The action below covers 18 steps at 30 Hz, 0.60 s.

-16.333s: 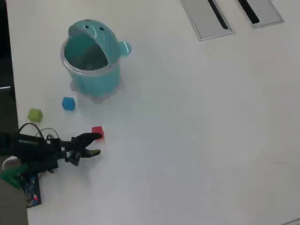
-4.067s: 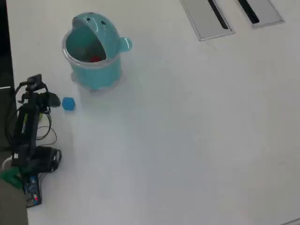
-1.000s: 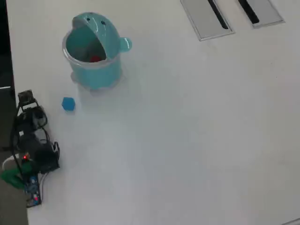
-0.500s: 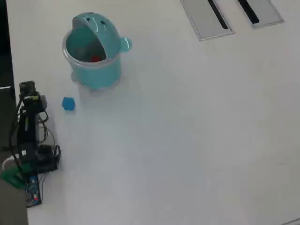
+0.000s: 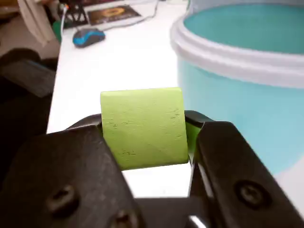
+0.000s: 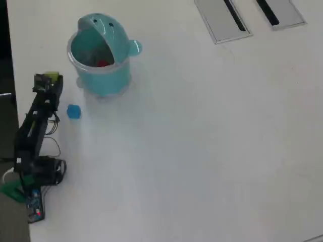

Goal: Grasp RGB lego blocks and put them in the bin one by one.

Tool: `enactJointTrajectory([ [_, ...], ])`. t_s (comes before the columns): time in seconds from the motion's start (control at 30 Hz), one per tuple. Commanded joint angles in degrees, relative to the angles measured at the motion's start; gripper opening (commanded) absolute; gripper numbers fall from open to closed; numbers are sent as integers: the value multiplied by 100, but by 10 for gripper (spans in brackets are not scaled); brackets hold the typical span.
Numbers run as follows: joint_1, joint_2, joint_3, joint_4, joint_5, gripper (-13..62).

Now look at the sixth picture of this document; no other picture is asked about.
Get teal whale-shaped bin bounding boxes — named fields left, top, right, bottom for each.
left=66, top=13, right=144, bottom=99

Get small wrist camera board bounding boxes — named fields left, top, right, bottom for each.
left=32, top=73, right=52, bottom=93

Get dark grey furniture panel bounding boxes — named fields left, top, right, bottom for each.
left=0, top=92, right=21, bottom=162

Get blue cube block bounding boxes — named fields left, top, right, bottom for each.
left=66, top=103, right=82, bottom=121

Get white plastic piece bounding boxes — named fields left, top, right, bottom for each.
left=2, top=167, right=18, bottom=184

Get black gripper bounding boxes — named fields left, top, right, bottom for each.
left=34, top=75, right=64, bottom=112

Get green cube block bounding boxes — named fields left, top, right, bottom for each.
left=43, top=72, right=61, bottom=83

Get metal table cable grommet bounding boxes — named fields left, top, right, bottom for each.
left=194, top=0, right=253, bottom=45
left=256, top=0, right=307, bottom=31

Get thin black servo wires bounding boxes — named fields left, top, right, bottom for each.
left=44, top=112, right=61, bottom=157

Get green table clamp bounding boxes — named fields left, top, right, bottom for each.
left=0, top=180, right=26, bottom=204

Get blue controller circuit board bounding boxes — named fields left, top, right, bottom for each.
left=26, top=188, right=45, bottom=224

